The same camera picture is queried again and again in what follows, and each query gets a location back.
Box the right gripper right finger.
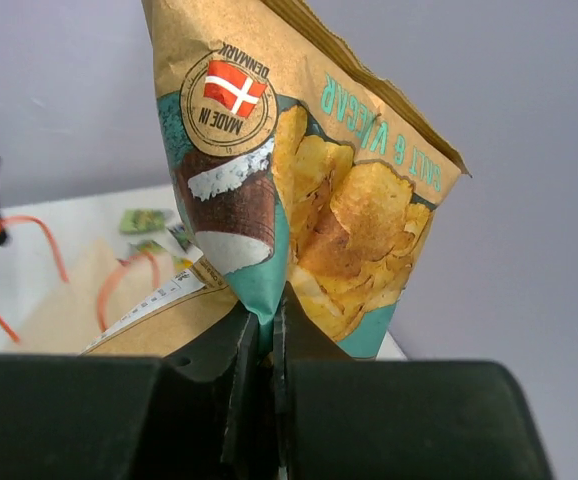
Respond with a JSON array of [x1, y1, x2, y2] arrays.
[[273, 287, 355, 479]]

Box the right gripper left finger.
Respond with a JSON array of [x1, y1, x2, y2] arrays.
[[161, 303, 259, 468]]

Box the brown chips bag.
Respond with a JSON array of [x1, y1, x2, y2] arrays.
[[87, 1, 467, 359]]

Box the beige paper bag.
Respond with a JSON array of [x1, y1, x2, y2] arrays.
[[0, 215, 175, 354]]

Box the yellow m&m's packet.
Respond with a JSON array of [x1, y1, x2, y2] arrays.
[[171, 255, 194, 273]]

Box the purple candy wrapper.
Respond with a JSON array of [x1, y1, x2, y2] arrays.
[[167, 224, 192, 251]]

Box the light green snack packet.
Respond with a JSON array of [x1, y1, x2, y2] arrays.
[[129, 239, 170, 255]]

